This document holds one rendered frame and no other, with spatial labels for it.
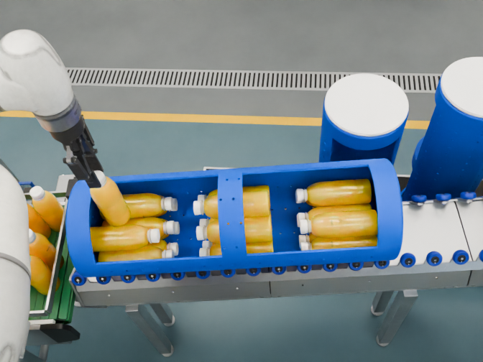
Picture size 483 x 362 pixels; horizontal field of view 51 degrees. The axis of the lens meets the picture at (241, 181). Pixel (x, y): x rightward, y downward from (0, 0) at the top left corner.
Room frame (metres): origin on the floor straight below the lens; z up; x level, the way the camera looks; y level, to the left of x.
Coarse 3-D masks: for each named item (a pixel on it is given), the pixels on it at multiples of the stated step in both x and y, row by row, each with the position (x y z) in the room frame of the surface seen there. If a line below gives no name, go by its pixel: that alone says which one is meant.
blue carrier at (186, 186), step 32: (352, 160) 0.78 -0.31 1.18; (384, 160) 0.75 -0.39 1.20; (128, 192) 0.87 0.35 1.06; (160, 192) 0.85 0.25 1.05; (192, 192) 0.84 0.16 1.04; (224, 192) 0.70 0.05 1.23; (288, 192) 0.80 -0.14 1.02; (384, 192) 0.64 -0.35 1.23; (96, 224) 0.78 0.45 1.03; (192, 224) 0.77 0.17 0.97; (224, 224) 0.62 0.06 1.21; (288, 224) 0.73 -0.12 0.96; (384, 224) 0.57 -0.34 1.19; (96, 256) 0.70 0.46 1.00; (192, 256) 0.66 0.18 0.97; (224, 256) 0.57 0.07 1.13; (256, 256) 0.56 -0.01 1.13; (288, 256) 0.55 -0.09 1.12; (320, 256) 0.54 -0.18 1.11; (352, 256) 0.53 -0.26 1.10; (384, 256) 0.52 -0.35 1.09
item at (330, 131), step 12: (324, 108) 1.11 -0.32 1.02; (408, 108) 1.06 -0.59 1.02; (324, 120) 1.09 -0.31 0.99; (324, 132) 1.08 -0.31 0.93; (336, 132) 1.02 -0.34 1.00; (396, 132) 0.98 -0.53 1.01; (324, 144) 1.07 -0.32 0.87; (336, 144) 1.23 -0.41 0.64; (348, 144) 0.99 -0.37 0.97; (360, 144) 0.97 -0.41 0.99; (372, 144) 0.96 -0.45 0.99; (384, 144) 0.96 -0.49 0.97; (396, 144) 1.00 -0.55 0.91; (324, 156) 1.06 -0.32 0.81; (336, 156) 1.23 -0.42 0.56; (348, 156) 1.23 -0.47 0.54; (360, 156) 1.22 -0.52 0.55; (372, 156) 1.18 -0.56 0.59; (384, 156) 1.13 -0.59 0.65
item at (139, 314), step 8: (128, 312) 0.65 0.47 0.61; (136, 312) 0.65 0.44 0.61; (144, 312) 0.67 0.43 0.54; (136, 320) 0.65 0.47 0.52; (144, 320) 0.65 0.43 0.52; (152, 320) 0.68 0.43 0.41; (144, 328) 0.65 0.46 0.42; (152, 328) 0.65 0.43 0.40; (160, 328) 0.69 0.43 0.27; (152, 336) 0.65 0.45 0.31; (160, 336) 0.66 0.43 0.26; (160, 344) 0.65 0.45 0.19; (168, 344) 0.67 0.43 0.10; (160, 352) 0.65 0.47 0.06; (168, 352) 0.65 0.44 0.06
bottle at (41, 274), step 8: (32, 256) 0.69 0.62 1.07; (32, 264) 0.66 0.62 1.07; (40, 264) 0.67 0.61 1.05; (32, 272) 0.65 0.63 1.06; (40, 272) 0.65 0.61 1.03; (48, 272) 0.67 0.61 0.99; (32, 280) 0.64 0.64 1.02; (40, 280) 0.64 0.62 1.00; (48, 280) 0.65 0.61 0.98; (40, 288) 0.64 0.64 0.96; (48, 288) 0.64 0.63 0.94; (56, 288) 0.65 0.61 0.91
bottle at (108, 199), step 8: (104, 184) 0.73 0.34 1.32; (112, 184) 0.74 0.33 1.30; (96, 192) 0.72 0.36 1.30; (104, 192) 0.71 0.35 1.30; (112, 192) 0.72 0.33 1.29; (120, 192) 0.75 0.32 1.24; (96, 200) 0.71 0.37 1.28; (104, 200) 0.71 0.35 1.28; (112, 200) 0.71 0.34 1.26; (120, 200) 0.73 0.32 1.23; (104, 208) 0.71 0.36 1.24; (112, 208) 0.71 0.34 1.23; (120, 208) 0.72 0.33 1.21; (128, 208) 0.74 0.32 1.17; (104, 216) 0.71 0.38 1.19; (112, 216) 0.70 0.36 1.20; (120, 216) 0.71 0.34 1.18; (128, 216) 0.72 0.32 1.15; (112, 224) 0.71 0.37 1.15; (120, 224) 0.71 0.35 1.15
